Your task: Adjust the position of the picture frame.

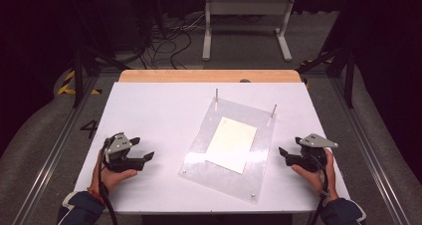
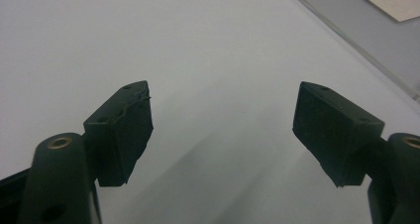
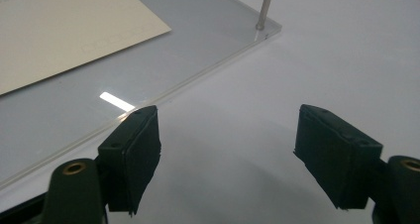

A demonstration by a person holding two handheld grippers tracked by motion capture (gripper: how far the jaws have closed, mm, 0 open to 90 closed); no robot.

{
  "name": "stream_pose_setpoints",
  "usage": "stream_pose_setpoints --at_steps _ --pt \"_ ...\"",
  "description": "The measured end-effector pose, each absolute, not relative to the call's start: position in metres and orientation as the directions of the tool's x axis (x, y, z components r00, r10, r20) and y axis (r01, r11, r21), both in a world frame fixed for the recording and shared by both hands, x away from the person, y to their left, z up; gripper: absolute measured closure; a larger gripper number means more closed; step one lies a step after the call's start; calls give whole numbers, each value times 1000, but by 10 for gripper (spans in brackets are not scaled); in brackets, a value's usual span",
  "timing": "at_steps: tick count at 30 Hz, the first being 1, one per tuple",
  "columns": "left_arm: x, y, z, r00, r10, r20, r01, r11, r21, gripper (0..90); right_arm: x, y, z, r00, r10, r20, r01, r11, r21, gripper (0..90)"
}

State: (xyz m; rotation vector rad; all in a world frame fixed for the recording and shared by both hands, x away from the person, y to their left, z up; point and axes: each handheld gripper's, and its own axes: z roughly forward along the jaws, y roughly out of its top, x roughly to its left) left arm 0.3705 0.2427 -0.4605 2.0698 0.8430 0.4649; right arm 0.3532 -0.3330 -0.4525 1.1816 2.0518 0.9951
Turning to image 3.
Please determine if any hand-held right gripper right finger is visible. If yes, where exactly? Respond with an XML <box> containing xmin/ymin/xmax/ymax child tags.
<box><xmin>292</xmin><ymin>103</ymin><xmax>384</xmax><ymax>211</ymax></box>

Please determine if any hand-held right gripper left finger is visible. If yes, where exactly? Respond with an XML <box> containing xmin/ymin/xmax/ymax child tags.
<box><xmin>96</xmin><ymin>104</ymin><xmax>162</xmax><ymax>217</ymax></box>

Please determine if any boat picture card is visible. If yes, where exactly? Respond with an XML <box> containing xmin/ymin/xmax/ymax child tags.
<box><xmin>0</xmin><ymin>0</ymin><xmax>172</xmax><ymax>96</ymax></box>

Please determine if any metal frame post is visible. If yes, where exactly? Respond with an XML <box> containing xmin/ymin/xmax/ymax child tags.
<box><xmin>255</xmin><ymin>0</ymin><xmax>276</xmax><ymax>32</ymax></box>

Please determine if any clear acrylic photo frame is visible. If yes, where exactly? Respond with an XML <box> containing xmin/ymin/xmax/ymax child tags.
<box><xmin>0</xmin><ymin>0</ymin><xmax>283</xmax><ymax>189</ymax></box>

